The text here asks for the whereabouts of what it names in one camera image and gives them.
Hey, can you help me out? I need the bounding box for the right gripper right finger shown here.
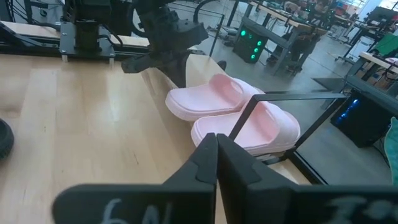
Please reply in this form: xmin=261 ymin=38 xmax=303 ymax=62
xmin=216 ymin=133 xmax=398 ymax=224

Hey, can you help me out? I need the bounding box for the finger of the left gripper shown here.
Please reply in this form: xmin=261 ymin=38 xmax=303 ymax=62
xmin=178 ymin=57 xmax=189 ymax=89
xmin=167 ymin=58 xmax=180 ymax=86

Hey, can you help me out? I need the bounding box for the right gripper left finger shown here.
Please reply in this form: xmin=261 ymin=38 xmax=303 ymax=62
xmin=51 ymin=133 xmax=218 ymax=224

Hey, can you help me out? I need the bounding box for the pink rubber slide sandal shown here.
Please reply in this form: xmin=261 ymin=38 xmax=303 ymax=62
xmin=190 ymin=100 xmax=302 ymax=157
xmin=165 ymin=73 xmax=266 ymax=122

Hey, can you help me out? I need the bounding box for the black rubber slide sandal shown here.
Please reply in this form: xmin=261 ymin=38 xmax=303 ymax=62
xmin=0 ymin=117 xmax=15 ymax=161

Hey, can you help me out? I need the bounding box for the black computer with green lights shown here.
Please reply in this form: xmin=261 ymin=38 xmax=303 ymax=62
xmin=232 ymin=26 xmax=269 ymax=65

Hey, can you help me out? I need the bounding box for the grey desk with wooden top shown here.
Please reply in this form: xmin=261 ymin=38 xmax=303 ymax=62
xmin=238 ymin=0 xmax=329 ymax=77

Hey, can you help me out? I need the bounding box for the black computer with blue lights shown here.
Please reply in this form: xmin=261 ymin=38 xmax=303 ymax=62
xmin=330 ymin=89 xmax=396 ymax=149

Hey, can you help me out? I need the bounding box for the dark grey desk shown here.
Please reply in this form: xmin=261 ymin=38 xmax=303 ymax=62
xmin=312 ymin=74 xmax=398 ymax=116

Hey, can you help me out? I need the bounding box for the green cloth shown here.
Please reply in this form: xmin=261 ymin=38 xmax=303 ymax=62
xmin=371 ymin=32 xmax=398 ymax=57

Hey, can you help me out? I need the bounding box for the wooden shelf with black frame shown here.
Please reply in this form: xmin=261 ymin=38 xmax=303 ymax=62
xmin=141 ymin=14 xmax=348 ymax=166

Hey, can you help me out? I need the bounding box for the black aluminium rail frame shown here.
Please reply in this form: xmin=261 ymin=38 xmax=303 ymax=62
xmin=0 ymin=21 xmax=150 ymax=60

